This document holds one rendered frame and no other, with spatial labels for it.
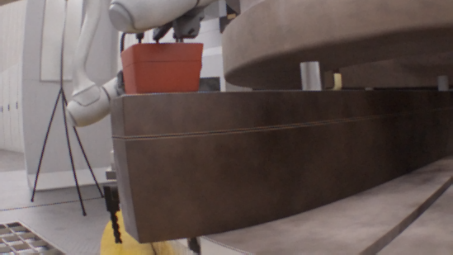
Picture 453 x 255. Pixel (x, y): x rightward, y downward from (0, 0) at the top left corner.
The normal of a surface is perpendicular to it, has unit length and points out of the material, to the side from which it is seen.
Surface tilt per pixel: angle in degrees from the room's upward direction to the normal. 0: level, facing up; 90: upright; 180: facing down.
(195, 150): 90
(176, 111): 90
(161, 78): 97
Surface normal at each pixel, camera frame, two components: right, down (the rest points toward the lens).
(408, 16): -0.77, 0.04
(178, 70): 0.50, 0.08
